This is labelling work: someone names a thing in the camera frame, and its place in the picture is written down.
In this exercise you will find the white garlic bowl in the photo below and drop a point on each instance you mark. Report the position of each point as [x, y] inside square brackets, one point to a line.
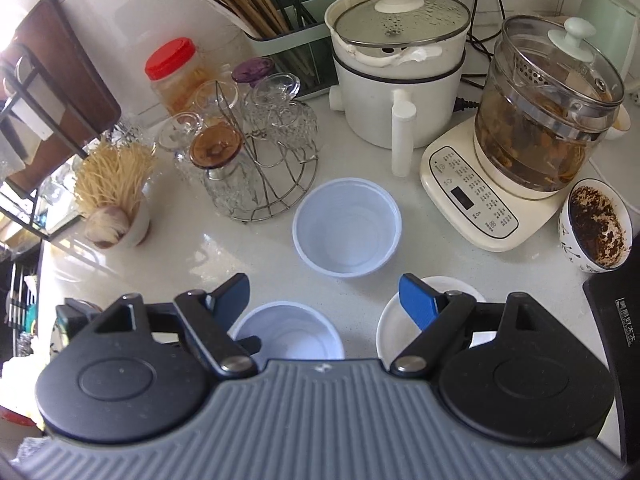
[138, 227]

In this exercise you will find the black printed appliance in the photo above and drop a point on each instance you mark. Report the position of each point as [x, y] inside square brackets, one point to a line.
[615, 360]

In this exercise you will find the pale green electric kettle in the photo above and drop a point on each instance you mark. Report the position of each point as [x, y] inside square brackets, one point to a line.
[612, 25]

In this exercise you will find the pale green chopstick holder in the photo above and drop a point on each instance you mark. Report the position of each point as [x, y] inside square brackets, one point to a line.
[280, 52]

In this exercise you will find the glass kettle with cream base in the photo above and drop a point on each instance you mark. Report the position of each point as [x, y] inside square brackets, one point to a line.
[540, 125]

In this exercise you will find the white plastic container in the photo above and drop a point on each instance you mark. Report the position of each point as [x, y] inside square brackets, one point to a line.
[300, 335]
[345, 240]

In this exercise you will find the patterned bowl with dark dregs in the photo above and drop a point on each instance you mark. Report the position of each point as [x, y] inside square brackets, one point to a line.
[597, 225]

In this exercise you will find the bundle of wooden chopsticks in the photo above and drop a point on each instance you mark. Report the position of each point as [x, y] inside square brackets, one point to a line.
[235, 0]

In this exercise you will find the red-lid plastic jar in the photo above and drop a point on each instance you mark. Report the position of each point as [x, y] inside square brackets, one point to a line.
[170, 60]

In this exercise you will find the small white bowl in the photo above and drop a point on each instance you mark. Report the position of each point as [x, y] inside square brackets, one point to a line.
[392, 332]

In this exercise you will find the brown cutting board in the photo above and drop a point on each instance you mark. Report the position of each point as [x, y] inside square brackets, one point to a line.
[65, 70]

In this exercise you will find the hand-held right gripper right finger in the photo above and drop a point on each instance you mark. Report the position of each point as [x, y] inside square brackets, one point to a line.
[417, 301]

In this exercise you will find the purple glass cup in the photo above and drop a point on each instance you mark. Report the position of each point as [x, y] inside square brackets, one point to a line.
[252, 70]

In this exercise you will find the bundle of dried noodles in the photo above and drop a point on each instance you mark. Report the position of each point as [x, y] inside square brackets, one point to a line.
[115, 175]

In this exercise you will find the white electric pot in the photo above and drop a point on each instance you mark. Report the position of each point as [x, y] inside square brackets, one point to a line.
[375, 110]

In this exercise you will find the garlic bulb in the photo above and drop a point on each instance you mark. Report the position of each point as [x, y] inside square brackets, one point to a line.
[107, 227]

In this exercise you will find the amber glass cup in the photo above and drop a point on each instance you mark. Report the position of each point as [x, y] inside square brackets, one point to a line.
[215, 147]

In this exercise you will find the tall clear glass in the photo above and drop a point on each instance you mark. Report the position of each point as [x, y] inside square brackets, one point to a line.
[225, 55]

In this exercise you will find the cluster of clear glass cups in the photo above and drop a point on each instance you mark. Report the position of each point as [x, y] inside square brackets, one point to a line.
[285, 120]

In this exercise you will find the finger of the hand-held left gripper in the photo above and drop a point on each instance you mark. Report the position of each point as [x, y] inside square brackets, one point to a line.
[251, 346]

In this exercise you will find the black sink drying rack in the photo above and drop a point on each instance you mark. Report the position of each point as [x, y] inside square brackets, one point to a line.
[20, 290]

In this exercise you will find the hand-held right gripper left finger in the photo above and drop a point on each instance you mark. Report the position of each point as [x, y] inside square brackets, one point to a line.
[232, 295]

